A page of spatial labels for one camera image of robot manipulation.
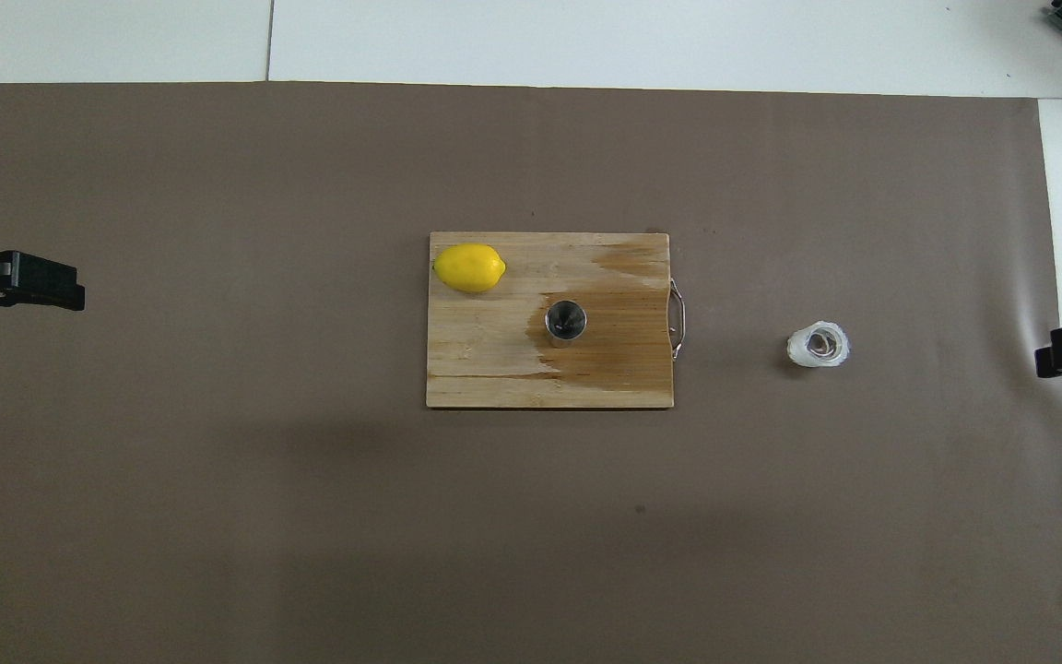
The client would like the steel double jigger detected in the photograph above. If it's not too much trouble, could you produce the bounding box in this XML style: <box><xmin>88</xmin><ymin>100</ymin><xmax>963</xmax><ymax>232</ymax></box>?
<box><xmin>544</xmin><ymin>298</ymin><xmax>588</xmax><ymax>345</ymax></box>

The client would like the brown paper table mat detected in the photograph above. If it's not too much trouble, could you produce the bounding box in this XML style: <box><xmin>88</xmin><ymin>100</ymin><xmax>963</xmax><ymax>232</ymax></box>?
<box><xmin>0</xmin><ymin>81</ymin><xmax>1062</xmax><ymax>664</ymax></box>

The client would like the wooden cutting board with handle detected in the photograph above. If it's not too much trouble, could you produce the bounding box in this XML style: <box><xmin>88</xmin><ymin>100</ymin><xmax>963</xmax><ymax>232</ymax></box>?
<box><xmin>426</xmin><ymin>231</ymin><xmax>687</xmax><ymax>409</ymax></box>

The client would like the yellow lemon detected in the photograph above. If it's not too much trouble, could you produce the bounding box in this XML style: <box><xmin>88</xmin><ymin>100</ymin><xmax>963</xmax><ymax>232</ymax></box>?
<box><xmin>432</xmin><ymin>243</ymin><xmax>507</xmax><ymax>294</ymax></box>

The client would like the clear frosted plastic cup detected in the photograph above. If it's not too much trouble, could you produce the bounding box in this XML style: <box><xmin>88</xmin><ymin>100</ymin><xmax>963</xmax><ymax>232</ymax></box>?
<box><xmin>786</xmin><ymin>319</ymin><xmax>852</xmax><ymax>370</ymax></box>

